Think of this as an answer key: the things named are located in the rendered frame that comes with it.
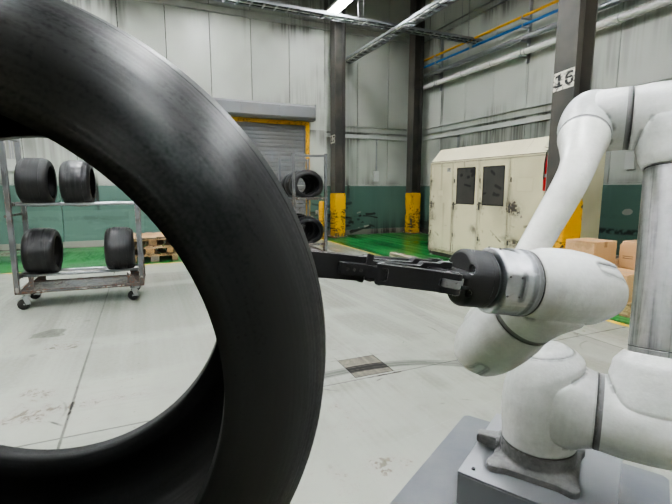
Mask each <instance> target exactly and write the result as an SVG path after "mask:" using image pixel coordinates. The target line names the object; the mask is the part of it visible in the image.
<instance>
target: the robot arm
mask: <svg viewBox="0 0 672 504"><path fill-rule="evenodd" d="M557 146H558V149H559V154H560V164H559V167H558V170H557V172H556V174H555V176H554V178H553V180H552V182H551V184H550V186H549V188H548V190H547V191H546V193H545V195H544V197H543V199H542V200H541V202H540V204H539V206H538V208H537V210H536V211H535V213H534V215H533V217H532V219H531V220H530V222H529V224H528V226H527V228H526V229H525V231H524V233H523V235H522V237H521V239H520V240H519V242H518V244H517V246H516V248H515V249H512V248H502V249H501V248H499V249H498V248H490V246H488V247H487V248H485V249H483V250H474V249H465V248H463V249H459V250H457V251H456V252H455V253H454V254H453V255H452V256H451V257H450V259H449V261H443V259H440V258H432V257H431V258H428V259H423V258H417V257H391V256H377V255H373V254H371V253H368V254H361V255H358V254H349V253H339V252H329V251H319V250H311V253H312V256H313V259H314V263H315V266H316V270H317V274H318V278H330V279H342V280H354V281H357V282H361V283H363V281H364V280H365V281H367V282H372V281H374V283H375V284H376V285H378V286H381V285H384V286H392V287H400V288H408V289H416V290H424V291H432V292H438V293H445V294H447V295H448V297H449V299H450V300H451V302H452V303H454V304H455V305H457V306H463V307H471V308H470V310H469V311H468V313H467V314H466V316H465V317H464V322H463V323H462V324H461V326H460V327H459V329H458V331H457V334H456V337H455V341H454V351H455V355H456V357H457V359H458V360H459V362H460V363H461V364H462V365H463V366H464V367H465V368H466V369H467V370H469V371H471V372H473V373H475V374H478V375H479V376H483V377H492V376H498V375H501V374H504V373H507V374H506V377H505V379H504V384H503V391H502V403H501V420H502V428H501V429H500V430H499V431H493V430H485V429H479V430H478V434H477V441H478V442H480V443H482V444H484V445H486V446H488V447H490V448H492V449H494V450H495V451H494V453H493V455H492V456H491V457H490V458H488V459H487V463H486V467H487V469H488V470H489V471H491V472H494V473H500V474H505V475H508V476H511V477H514V478H517V479H520V480H523V481H526V482H529V483H532V484H535V485H538V486H541V487H544V488H547V489H550V490H553V491H555V492H558V493H560V494H562V495H564V496H566V497H568V498H570V499H574V500H577V499H579V498H580V496H581V489H580V486H579V483H578V480H579V472H580V464H581V461H582V459H583V458H584V457H585V449H593V450H596V451H600V452H603V453H606V454H608V455H611V456H614V457H617V458H620V459H623V460H626V461H630V462H634V463H637V464H641V465H645V466H649V467H654V468H659V469H664V470H669V471H672V80H670V81H660V82H652V83H648V84H644V85H637V86H629V87H620V88H613V89H604V90H603V89H593V90H589V91H586V92H583V93H581V94H580V95H578V96H577V97H575V98H574V99H573V100H572V101H571V102H570V103H569V104H568V105H567V107H566V108H565V110H564V112H563V113H562V115H561V118H560V121H559V124H558V127H557ZM617 150H634V154H635V157H636V161H637V164H638V166H639V168H640V169H641V171H643V181H642V192H641V203H640V214H639V225H638V236H637V247H636V258H635V270H634V281H633V292H632V303H631V314H630V325H629V336H628V347H627V349H623V350H622V351H620V352H619V353H618V354H616V355H615V356H614V357H613V358H612V362H611V365H610V368H609V370H608V374H603V373H598V372H596V371H594V370H592V369H590V368H588V367H586V362H585V360H584V359H583V357H582V356H581V355H580V354H579V353H577V352H576V351H575V350H574V349H572V348H570V347H568V346H567V345H565V344H563V343H560V342H557V341H551V340H552V339H554V338H556V337H558V336H561V335H563V334H566V333H568V332H572V331H575V330H578V329H581V328H582V327H584V325H594V324H598V323H601V322H603V321H606V320H608V319H610V318H612V317H614V316H616V315H618V314H619V313H621V312H622V311H623V310H624V308H625V306H626V304H627V302H628V298H629V288H628V285H627V283H626V281H625V279H624V277H623V275H622V274H621V272H620V271H619V270H618V269H617V267H616V265H614V264H613V263H611V262H609V261H607V260H604V259H602V258H600V257H597V256H594V255H591V254H587V253H584V252H579V251H575V250H569V249H560V248H552V247H553V245H554V244H555V242H556V240H557V239H558V237H559V236H560V234H561V232H562V231H563V229H564V227H565V226H566V224H567V222H568V221H569V219H570V217H571V216H572V214H573V212H574V211H575V209H576V207H577V206H578V204H579V202H580V201H581V199H582V197H583V195H584V194H585V192H586V190H587V188H588V186H589V184H590V182H591V180H592V178H593V176H594V174H595V172H596V169H597V167H598V165H599V163H600V160H601V158H602V157H603V155H604V153H605V151H617Z"/></svg>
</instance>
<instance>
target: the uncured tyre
mask: <svg viewBox="0 0 672 504"><path fill-rule="evenodd" d="M21 138H49V139H50V140H52V141H54V142H56V143H57V144H59V145H60V146H62V147H64V148H65V149H67V150H69V151H70V152H72V153H73V154H75V155H76V156H78V157H79V158H81V159H82V160H84V161H85V162H86V163H88V164H89V165H91V166H92V167H93V168H95V169H96V170H97V171H99V172H100V173H101V174H102V175H104V176H105V177H106V178H107V179H109V180H110V181H111V182H112V183H113V184H115V185H116V186H117V187H118V188H119V189H120V190H122V191H123V192H124V193H125V194H126V195H127V196H128V197H129V198H130V199H131V200H132V201H133V202H134V203H135V204H136V205H137V206H138V207H139V208H140V209H141V210H142V211H143V212H144V213H145V214H146V215H147V216H148V217H149V218H150V220H151V221H152V222H153V223H154V224H155V225H156V226H157V228H158V229H159V230H160V231H161V233H162V234H163V235H164V236H165V238H166V239H167V240H168V242H169V243H170V244H171V246H172V247H173V248H174V250H175V251H176V253H177V254H178V256H179V257H180V259H181V260H182V262H183V264H184V265H185V267H186V269H187V270H188V272H189V274H190V275H191V277H192V279H193V281H194V283H195V285H196V287H197V289H198V291H199V293H200V295H201V297H202V300H203V302H204V304H205V307H206V309H207V312H208V314H209V317H210V320H211V323H212V326H213V329H214V333H215V336H216V341H215V344H214V347H213V349H212V352H211V354H210V356H209V358H208V360H207V362H206V363H205V365H204V367H203V369H202V370H201V372H200V373H199V375H198V376H197V378H196V379H195V380H194V382H193V383H192V384H191V385H190V387H189V388H188V389H187V390H186V391H185V392H184V393H183V394H182V395H181V396H180V397H179V398H178V399H177V400H176V401H175V402H174V403H173V404H172V405H171V406H169V407H168V408H167V409H166V410H164V411H163V412H162V413H160V414H159V415H158V416H156V417H155V418H153V419H152V420H150V421H148V422H147V423H145V424H143V425H141V426H140V427H138V428H136V429H134V430H132V431H129V432H127V433H125V434H123V435H120V436H118V437H115V438H112V439H109V440H106V441H102V442H99V443H95V444H91V445H86V446H80V447H74V448H65V449H26V448H17V447H11V446H5V445H0V504H290V502H291V500H292V498H293V496H294V494H295V492H296V490H297V487H298V485H299V483H300V480H301V478H302V475H303V473H304V470H305V467H306V464H307V461H308V458H309V455H310V452H311V449H312V446H313V442H314V438H315V434H316V430H317V426H318V421H319V416H320V410H321V403H322V396H323V386H324V376H325V363H326V328H325V316H324V307H323V300H322V294H321V288H320V283H319V278H318V274H317V270H316V266H315V263H314V259H313V256H312V253H311V249H310V246H309V244H308V241H307V238H306V235H305V233H304V230H303V228H302V225H301V223H300V221H299V218H298V216H297V214H296V212H295V210H294V207H293V205H292V203H291V201H290V199H289V198H288V196H287V194H286V192H285V190H284V188H283V187H282V185H281V183H280V182H279V180H278V178H277V177H276V175H275V173H274V172H273V170H272V169H271V167H270V166H269V164H268V163H267V161H266V160H265V158H264V157H263V155H262V154H261V153H260V151H259V150H258V149H257V147H256V146H255V145H254V143H253V142H252V141H251V139H250V138H249V137H248V136H247V135H246V133H245V132H244V131H243V130H242V129H241V127H240V126H239V125H238V124H237V123H236V122H235V120H234V119H233V118H232V117H231V116H230V115H229V114H228V113H227V112H226V111H225V110H224V109H223V108H222V107H221V106H220V105H219V104H218V103H217V102H216V101H215V100H214V99H213V98H212V97H211V96H210V95H209V94H208V93H207V92H206V91H205V90H204V89H202V88H201V87H200V86H199V85H198V84H197V83H196V82H195V81H193V80H192V79H191V78H190V77H189V76H188V75H186V74H185V73H184V72H183V71H181V70H180V69H179V68H178V67H176V66H175V65H174V64H172V63H171V62H170V61H168V60H167V59H166V58H164V57H163V56H161V55H160V54H159V53H157V52H156V51H154V50H153V49H151V48H150V47H148V46H147V45H145V44H144V43H142V42H141V41H139V40H138V39H136V38H135V37H133V36H131V35H130V34H128V33H126V32H125V31H123V30H121V29H120V28H118V27H116V26H114V25H112V24H111V23H109V22H107V21H105V20H103V19H101V18H99V17H97V16H96V15H94V14H92V13H90V12H88V11H86V10H83V9H81V8H79V7H77V6H75V5H73V4H71V3H68V2H66V1H64V0H0V141H5V140H12V139H21Z"/></svg>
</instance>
